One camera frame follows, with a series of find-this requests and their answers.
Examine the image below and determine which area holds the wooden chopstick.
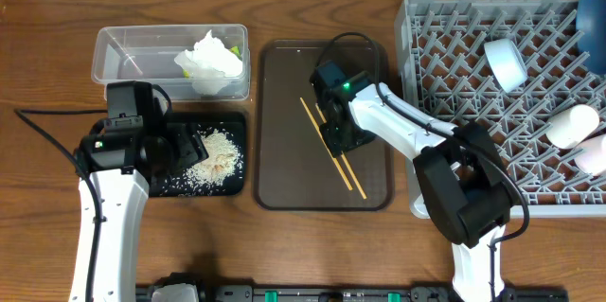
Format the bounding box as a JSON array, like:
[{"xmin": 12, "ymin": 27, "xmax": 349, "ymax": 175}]
[
  {"xmin": 315, "ymin": 104, "xmax": 367, "ymax": 200},
  {"xmin": 299, "ymin": 98, "xmax": 353, "ymax": 191}
]

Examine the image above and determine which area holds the pile of rice grains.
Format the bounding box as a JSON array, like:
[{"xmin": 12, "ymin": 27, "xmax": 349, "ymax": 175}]
[{"xmin": 159, "ymin": 127, "xmax": 244, "ymax": 197}]

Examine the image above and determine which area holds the white paper napkin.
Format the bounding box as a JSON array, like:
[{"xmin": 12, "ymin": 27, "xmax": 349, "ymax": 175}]
[{"xmin": 174, "ymin": 30, "xmax": 243, "ymax": 96}]

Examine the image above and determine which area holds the light blue bowl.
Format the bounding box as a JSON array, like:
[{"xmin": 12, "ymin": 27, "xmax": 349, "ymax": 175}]
[{"xmin": 484, "ymin": 39, "xmax": 527, "ymax": 93}]

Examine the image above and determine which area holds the cream white plastic cup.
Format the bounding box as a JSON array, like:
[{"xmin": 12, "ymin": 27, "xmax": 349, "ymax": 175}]
[{"xmin": 546, "ymin": 104, "xmax": 599, "ymax": 149}]

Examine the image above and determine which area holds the pink plastic cup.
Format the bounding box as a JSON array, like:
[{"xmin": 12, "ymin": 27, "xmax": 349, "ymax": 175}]
[{"xmin": 574, "ymin": 134, "xmax": 606, "ymax": 176}]

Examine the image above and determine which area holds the dark blue plate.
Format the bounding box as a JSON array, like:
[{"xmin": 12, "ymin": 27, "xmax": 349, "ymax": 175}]
[{"xmin": 576, "ymin": 0, "xmax": 606, "ymax": 77}]

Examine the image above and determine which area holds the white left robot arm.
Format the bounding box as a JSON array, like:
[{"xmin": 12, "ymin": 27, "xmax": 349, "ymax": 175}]
[{"xmin": 70, "ymin": 117, "xmax": 207, "ymax": 301}]

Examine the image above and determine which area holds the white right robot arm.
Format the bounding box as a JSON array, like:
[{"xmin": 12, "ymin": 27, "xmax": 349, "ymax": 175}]
[{"xmin": 310, "ymin": 71, "xmax": 518, "ymax": 301}]

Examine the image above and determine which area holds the clear plastic waste bin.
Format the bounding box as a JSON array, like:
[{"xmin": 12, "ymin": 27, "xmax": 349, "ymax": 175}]
[{"xmin": 91, "ymin": 24, "xmax": 251, "ymax": 101}]

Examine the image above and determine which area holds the grey plastic dishwasher rack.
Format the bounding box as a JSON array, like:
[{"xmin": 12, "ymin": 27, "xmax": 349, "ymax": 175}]
[{"xmin": 395, "ymin": 0, "xmax": 605, "ymax": 218}]

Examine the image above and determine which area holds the black plastic tray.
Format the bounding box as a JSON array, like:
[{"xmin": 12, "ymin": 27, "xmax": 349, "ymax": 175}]
[{"xmin": 150, "ymin": 112, "xmax": 246, "ymax": 198}]

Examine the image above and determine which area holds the brown plastic serving tray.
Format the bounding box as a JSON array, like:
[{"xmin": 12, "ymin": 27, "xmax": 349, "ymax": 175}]
[{"xmin": 253, "ymin": 37, "xmax": 394, "ymax": 212}]

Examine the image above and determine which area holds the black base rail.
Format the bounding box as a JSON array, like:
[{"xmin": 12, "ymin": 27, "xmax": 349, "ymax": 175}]
[{"xmin": 134, "ymin": 271, "xmax": 569, "ymax": 302}]

